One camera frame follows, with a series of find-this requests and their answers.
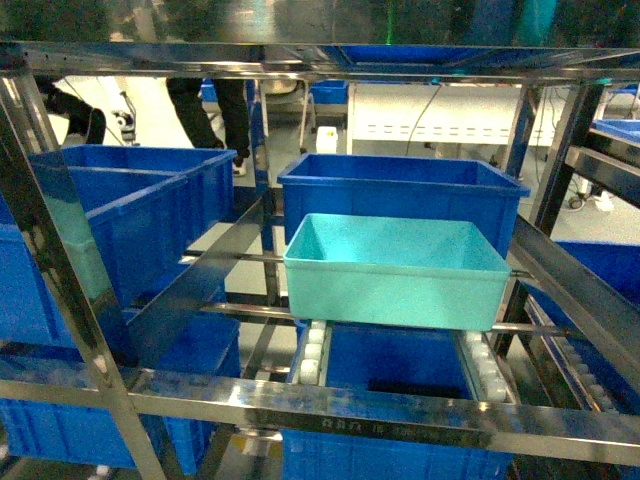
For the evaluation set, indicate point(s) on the light teal plastic bin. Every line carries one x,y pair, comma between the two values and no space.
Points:
394,271

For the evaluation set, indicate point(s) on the blue bin left shelf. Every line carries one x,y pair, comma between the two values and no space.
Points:
145,206

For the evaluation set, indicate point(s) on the white roller conveyor track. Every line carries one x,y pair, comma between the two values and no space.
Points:
312,357

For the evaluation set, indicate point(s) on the white perforated cabinet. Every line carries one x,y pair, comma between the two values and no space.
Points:
463,114

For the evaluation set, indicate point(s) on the blue bin below teal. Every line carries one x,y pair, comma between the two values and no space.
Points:
375,367

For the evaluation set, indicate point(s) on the blue bin behind teal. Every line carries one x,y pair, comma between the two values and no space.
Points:
403,187

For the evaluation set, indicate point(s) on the blue bin lower left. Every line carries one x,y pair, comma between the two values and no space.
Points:
209,345

